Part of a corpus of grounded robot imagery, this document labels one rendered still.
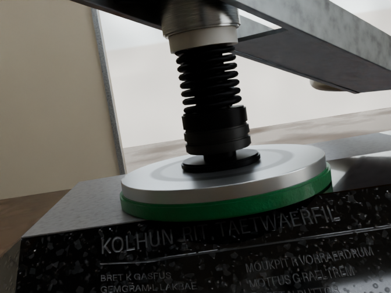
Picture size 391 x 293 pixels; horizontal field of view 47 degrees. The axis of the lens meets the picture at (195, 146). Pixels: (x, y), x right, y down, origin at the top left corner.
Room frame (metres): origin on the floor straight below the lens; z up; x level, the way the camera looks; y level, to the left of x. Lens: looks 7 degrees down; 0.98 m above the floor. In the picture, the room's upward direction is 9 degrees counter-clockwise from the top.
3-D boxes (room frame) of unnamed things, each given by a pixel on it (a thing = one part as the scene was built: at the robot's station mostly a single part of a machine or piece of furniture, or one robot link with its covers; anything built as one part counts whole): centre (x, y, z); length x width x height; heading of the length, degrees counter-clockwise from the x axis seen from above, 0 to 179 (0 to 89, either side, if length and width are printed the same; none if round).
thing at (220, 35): (0.47, -0.02, 1.03); 0.07 x 0.07 x 0.04
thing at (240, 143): (0.47, -0.02, 0.92); 0.07 x 0.07 x 0.01
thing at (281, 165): (0.47, -0.02, 0.89); 0.21 x 0.21 x 0.01
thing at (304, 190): (0.47, -0.02, 0.88); 0.22 x 0.22 x 0.04
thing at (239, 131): (0.47, -0.02, 0.93); 0.07 x 0.07 x 0.01
